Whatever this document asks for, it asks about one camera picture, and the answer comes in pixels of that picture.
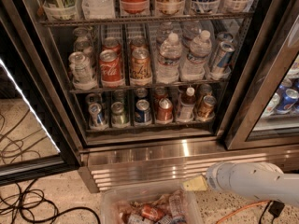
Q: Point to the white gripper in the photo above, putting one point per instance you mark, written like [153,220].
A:
[217,177]

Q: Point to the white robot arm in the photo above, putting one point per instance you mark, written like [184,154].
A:
[258,181]

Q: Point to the red can in bin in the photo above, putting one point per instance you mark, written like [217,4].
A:
[151,213]

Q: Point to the orange can front bottom shelf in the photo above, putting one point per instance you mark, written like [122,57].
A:
[206,106]

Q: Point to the red can bottom shelf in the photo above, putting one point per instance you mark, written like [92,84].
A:
[165,109]

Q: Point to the blue pepsi can bottom shelf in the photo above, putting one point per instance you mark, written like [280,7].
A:
[142,111]

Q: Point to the orange can behind bottom shelf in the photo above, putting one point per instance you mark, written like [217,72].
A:
[204,89]

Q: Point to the fridge glass door right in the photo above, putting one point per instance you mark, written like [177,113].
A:
[267,118]

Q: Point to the fridge bottom grille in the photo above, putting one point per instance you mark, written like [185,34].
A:
[104,170]

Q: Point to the green can bottom shelf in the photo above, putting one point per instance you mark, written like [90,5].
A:
[119,115]

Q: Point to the blue white can bottom shelf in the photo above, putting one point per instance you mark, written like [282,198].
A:
[97,115]

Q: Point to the blue silver slim can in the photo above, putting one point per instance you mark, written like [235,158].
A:
[223,56]

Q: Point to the gold can middle shelf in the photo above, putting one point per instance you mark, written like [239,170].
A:
[140,68]

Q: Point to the red coca-cola can middle shelf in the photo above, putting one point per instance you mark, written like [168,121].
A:
[110,66]

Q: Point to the silver can middle shelf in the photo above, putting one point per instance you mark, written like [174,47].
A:
[80,65]

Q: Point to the open fridge door left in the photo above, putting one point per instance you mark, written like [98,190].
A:
[31,143]

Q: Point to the brown bottle white cap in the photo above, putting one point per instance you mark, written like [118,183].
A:
[186,104]

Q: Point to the black power plug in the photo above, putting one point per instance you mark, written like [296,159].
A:
[276,208]

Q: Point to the clear plastic bin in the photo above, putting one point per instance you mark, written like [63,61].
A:
[146,193]

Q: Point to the water bottle middle right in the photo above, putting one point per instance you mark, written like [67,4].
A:
[199,52]

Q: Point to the water bottle middle left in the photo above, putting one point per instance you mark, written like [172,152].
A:
[169,59]

